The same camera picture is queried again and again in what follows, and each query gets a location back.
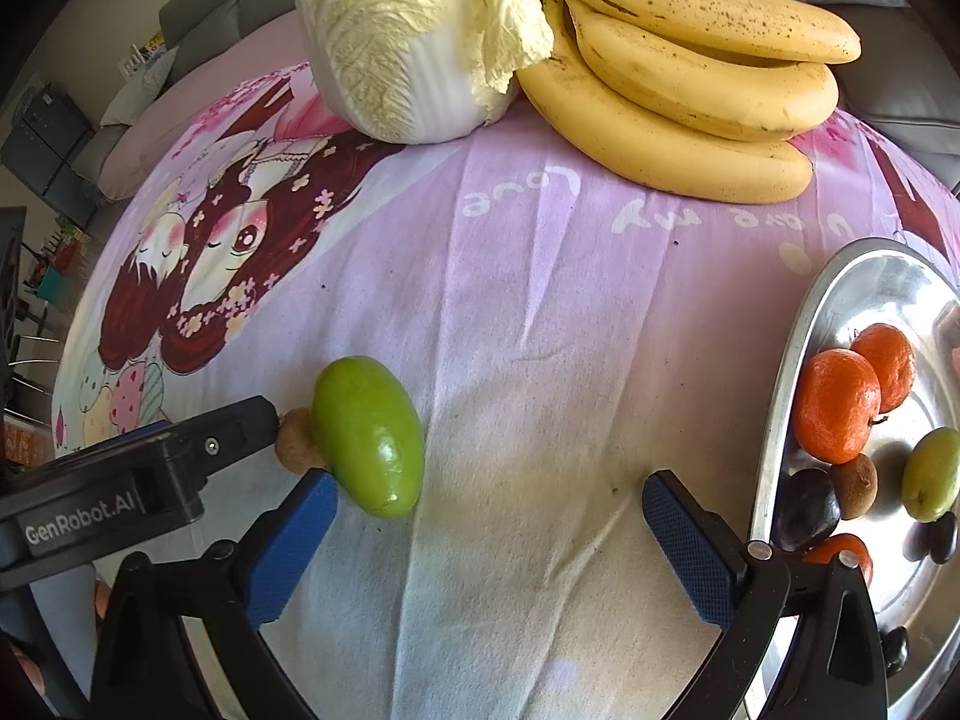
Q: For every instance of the green mango in bowl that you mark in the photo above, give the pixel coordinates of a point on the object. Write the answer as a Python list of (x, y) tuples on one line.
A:
[(934, 472)]

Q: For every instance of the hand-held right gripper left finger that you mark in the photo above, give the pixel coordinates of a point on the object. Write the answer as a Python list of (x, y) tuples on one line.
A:
[(292, 547)]

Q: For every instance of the round steel bowl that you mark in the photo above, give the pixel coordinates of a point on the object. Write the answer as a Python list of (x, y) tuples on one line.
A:
[(862, 292)]

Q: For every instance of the green mango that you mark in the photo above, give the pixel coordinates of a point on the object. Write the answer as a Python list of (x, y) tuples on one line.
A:
[(934, 472), (367, 435)]

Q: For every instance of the grey sofa cushion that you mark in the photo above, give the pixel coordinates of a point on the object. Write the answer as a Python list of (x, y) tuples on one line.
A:
[(915, 112)]

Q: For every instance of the dark purple plum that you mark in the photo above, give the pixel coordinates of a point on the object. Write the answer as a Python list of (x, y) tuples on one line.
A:
[(806, 510)]

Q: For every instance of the pale grey pillow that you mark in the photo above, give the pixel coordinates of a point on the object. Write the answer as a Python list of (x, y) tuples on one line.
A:
[(142, 86)]

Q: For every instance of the mandarin orange with stem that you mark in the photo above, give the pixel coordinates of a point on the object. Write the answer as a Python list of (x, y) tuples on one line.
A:
[(832, 405)]

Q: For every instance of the mauve ribbed seat pad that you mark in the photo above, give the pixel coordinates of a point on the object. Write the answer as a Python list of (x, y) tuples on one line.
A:
[(210, 67)]

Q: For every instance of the brown kiwi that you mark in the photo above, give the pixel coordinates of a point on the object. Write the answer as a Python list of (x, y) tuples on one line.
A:
[(855, 484), (294, 442)]

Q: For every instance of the napa cabbage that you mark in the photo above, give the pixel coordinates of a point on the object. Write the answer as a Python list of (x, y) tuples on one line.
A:
[(390, 37)]

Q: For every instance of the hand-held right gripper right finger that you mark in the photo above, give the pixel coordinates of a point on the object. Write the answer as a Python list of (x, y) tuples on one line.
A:
[(694, 555)]

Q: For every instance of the pink cartoon printed blanket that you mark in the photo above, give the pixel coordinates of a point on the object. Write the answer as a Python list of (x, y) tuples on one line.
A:
[(525, 315)]

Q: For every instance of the dark grey cabinet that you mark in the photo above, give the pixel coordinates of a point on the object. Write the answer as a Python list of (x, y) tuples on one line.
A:
[(45, 150)]

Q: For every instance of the yellow banana bunch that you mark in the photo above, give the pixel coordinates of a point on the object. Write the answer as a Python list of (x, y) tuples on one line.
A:
[(675, 90)]

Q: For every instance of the small dark plum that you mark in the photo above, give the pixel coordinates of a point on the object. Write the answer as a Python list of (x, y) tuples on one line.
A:
[(895, 651), (943, 538)]

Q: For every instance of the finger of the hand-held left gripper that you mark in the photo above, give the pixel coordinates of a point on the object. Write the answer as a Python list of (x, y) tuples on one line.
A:
[(232, 427)]

